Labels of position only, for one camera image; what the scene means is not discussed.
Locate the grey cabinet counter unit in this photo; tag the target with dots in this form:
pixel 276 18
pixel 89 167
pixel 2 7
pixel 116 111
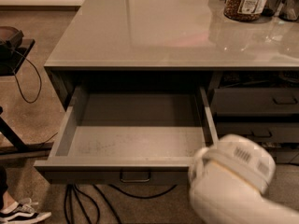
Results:
pixel 173 46

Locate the clear glass jar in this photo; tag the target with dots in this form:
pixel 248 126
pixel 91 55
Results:
pixel 290 10

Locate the dark glass container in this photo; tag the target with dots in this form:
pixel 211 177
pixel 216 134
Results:
pixel 274 0

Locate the black and white sneaker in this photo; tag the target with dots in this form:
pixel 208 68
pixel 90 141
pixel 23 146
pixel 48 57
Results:
pixel 22 212

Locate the right middle grey drawer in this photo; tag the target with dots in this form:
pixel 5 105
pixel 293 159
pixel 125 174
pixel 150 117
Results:
pixel 262 132

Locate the right bottom grey drawer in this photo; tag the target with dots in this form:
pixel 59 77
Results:
pixel 285 155

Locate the black device on table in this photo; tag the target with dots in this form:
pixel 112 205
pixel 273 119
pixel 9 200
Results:
pixel 10 39

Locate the jar of nuts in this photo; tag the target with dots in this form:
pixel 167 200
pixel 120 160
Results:
pixel 244 10

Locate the black side table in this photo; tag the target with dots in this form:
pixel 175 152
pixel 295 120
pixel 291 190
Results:
pixel 10 86

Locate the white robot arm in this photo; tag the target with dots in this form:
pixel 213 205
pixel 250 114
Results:
pixel 228 181

